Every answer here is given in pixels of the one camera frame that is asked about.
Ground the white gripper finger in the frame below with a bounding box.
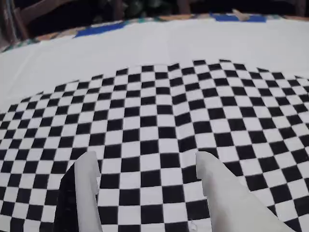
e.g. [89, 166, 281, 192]
[195, 151, 300, 232]

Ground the blue tape strip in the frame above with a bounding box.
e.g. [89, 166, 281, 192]
[210, 12, 268, 24]
[74, 23, 126, 39]

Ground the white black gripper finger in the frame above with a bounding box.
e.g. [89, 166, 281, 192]
[54, 151, 102, 232]

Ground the black white checkered mat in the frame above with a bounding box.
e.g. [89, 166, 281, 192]
[0, 17, 309, 232]

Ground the crumpled beige tape piece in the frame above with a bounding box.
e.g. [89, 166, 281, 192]
[231, 9, 251, 21]

